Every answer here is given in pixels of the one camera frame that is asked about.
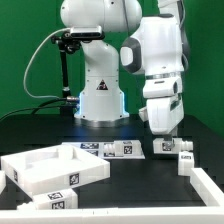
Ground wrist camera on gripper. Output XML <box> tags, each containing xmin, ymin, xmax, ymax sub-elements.
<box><xmin>143</xmin><ymin>76</ymin><xmax>182</xmax><ymax>99</ymax></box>

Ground white obstacle fence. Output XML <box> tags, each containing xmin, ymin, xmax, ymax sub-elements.
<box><xmin>0</xmin><ymin>168</ymin><xmax>224</xmax><ymax>224</ymax></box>

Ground white block at left edge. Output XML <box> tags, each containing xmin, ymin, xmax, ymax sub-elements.
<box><xmin>0</xmin><ymin>170</ymin><xmax>6</xmax><ymax>194</ymax></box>

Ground white square tabletop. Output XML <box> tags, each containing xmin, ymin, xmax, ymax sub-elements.
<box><xmin>1</xmin><ymin>145</ymin><xmax>110</xmax><ymax>197</ymax></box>

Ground background camera on stand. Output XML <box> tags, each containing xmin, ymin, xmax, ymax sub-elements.
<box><xmin>70</xmin><ymin>26</ymin><xmax>103</xmax><ymax>40</ymax></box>

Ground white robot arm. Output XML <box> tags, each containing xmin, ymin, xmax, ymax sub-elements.
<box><xmin>60</xmin><ymin>0</ymin><xmax>186</xmax><ymax>151</ymax></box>

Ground marker sheet with tags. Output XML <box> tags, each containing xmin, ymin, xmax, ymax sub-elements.
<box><xmin>66</xmin><ymin>141</ymin><xmax>145</xmax><ymax>160</ymax></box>

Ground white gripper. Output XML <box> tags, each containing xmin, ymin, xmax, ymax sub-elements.
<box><xmin>139</xmin><ymin>94</ymin><xmax>184</xmax><ymax>148</ymax></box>

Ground black cables on table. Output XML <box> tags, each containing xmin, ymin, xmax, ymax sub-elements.
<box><xmin>0</xmin><ymin>95</ymin><xmax>81</xmax><ymax>123</ymax></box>

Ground grey camera cable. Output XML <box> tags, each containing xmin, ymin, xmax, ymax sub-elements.
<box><xmin>22</xmin><ymin>27</ymin><xmax>71</xmax><ymax>100</ymax></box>

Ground black camera stand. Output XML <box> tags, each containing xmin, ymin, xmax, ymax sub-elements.
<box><xmin>51</xmin><ymin>32</ymin><xmax>81</xmax><ymax>116</ymax></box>

